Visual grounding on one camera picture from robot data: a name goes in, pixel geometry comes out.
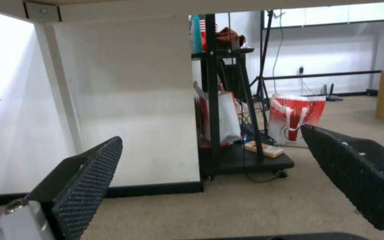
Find red white delivery bag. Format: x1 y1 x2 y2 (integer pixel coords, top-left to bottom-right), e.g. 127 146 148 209
267 93 326 148

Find black tripod stand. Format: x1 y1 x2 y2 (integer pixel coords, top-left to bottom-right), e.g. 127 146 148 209
248 9 276 135

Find black wifi router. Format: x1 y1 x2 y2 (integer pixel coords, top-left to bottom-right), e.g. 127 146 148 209
322 84 345 101

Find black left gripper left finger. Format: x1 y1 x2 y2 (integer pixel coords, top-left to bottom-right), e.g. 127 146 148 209
0 136 124 240

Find white table leg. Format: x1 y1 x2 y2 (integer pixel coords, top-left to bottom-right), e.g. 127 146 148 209
33 21 91 160

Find white red paper bag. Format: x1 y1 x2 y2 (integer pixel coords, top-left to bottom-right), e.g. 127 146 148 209
193 81 243 148

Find red paper cup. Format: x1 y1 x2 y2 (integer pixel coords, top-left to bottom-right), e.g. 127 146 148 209
199 20 209 52

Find black hanging cable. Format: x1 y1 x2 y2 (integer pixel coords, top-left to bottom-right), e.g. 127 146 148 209
272 9 285 94

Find black wheeled cart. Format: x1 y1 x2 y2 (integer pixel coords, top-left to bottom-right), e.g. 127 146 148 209
191 14 295 181

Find metal table bracket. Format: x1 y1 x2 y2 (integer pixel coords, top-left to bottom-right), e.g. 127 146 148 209
24 2 62 21

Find small wooden tray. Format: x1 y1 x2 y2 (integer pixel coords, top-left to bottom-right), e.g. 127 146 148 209
244 141 285 159

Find teal box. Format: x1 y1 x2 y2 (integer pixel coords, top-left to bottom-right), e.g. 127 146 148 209
190 14 202 53

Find brown cloth item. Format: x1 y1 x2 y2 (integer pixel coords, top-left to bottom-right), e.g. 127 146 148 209
215 27 247 47

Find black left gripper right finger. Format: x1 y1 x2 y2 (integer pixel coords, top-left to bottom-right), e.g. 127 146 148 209
300 124 384 231

